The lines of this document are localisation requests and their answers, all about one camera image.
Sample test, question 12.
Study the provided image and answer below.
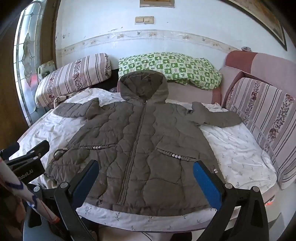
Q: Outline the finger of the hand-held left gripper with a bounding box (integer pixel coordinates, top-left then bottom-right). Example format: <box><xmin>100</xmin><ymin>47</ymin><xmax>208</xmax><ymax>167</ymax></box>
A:
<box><xmin>0</xmin><ymin>142</ymin><xmax>20</xmax><ymax>159</ymax></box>
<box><xmin>7</xmin><ymin>140</ymin><xmax>50</xmax><ymax>165</ymax></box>

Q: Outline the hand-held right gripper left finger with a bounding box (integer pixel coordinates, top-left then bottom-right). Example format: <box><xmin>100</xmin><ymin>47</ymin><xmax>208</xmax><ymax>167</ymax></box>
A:
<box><xmin>27</xmin><ymin>159</ymin><xmax>100</xmax><ymax>241</ymax></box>

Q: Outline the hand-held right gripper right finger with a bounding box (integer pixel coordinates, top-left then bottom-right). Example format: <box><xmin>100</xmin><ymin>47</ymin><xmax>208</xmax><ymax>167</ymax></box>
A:
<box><xmin>192</xmin><ymin>160</ymin><xmax>270</xmax><ymax>241</ymax></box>

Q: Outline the olive quilted hooded jacket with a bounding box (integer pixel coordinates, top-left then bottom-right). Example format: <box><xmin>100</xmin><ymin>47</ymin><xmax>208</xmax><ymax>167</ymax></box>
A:
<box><xmin>44</xmin><ymin>70</ymin><xmax>243</xmax><ymax>217</ymax></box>

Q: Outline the white tube with red band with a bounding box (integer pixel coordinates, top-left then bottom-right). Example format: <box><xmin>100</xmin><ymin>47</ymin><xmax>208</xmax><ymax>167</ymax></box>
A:
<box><xmin>0</xmin><ymin>158</ymin><xmax>58</xmax><ymax>223</ymax></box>

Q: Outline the white floral bed sheet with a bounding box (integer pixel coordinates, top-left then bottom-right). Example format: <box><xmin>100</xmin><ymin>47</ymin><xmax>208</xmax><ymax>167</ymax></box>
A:
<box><xmin>9</xmin><ymin>88</ymin><xmax>278</xmax><ymax>232</ymax></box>

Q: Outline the dark wooden door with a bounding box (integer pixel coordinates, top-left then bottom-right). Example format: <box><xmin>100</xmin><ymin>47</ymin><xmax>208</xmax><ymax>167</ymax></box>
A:
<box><xmin>0</xmin><ymin>0</ymin><xmax>62</xmax><ymax>149</ymax></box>

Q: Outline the striped floral pillow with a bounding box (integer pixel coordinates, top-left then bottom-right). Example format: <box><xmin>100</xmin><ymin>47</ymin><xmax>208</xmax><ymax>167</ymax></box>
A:
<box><xmin>35</xmin><ymin>53</ymin><xmax>112</xmax><ymax>107</ymax></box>

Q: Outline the floral fabric bag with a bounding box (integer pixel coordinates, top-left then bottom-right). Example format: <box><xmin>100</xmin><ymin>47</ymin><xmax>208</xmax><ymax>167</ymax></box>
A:
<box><xmin>38</xmin><ymin>60</ymin><xmax>57</xmax><ymax>80</ymax></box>

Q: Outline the striped floral cushion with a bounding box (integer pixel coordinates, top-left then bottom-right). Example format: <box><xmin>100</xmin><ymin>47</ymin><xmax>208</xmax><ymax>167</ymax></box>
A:
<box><xmin>225</xmin><ymin>77</ymin><xmax>296</xmax><ymax>190</ymax></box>

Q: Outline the stained glass door panel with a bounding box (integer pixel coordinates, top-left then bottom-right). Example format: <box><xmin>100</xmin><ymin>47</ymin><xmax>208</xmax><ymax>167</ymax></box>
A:
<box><xmin>13</xmin><ymin>0</ymin><xmax>44</xmax><ymax>127</ymax></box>

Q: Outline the green checkered quilt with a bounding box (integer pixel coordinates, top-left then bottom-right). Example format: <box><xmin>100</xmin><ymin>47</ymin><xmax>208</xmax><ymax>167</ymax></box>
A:
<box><xmin>118</xmin><ymin>52</ymin><xmax>222</xmax><ymax>90</ymax></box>

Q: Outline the beige wall switch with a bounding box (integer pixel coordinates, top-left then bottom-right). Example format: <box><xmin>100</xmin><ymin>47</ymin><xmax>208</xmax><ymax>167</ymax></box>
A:
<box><xmin>135</xmin><ymin>16</ymin><xmax>154</xmax><ymax>24</ymax></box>

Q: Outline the large framed wall picture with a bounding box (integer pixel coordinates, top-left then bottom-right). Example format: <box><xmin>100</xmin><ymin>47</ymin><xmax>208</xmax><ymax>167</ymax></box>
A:
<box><xmin>220</xmin><ymin>0</ymin><xmax>287</xmax><ymax>51</ymax></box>

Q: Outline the small wooden wall frame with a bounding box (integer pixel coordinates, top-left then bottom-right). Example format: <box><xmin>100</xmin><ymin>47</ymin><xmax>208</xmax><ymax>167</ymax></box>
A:
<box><xmin>139</xmin><ymin>0</ymin><xmax>175</xmax><ymax>8</ymax></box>

